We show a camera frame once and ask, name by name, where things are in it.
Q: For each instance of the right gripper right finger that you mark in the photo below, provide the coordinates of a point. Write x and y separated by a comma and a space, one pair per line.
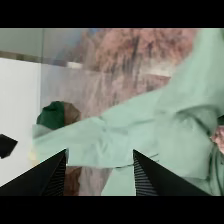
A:
160, 181

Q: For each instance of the mint green shirt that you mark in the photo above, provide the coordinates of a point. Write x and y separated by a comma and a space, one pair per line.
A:
173, 123

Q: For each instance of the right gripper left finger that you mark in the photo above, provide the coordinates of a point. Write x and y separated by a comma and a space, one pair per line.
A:
43, 178

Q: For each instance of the dark green garment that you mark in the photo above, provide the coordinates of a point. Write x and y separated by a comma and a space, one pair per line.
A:
52, 116

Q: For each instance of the brown garment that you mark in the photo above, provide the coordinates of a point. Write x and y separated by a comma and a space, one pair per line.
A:
71, 113

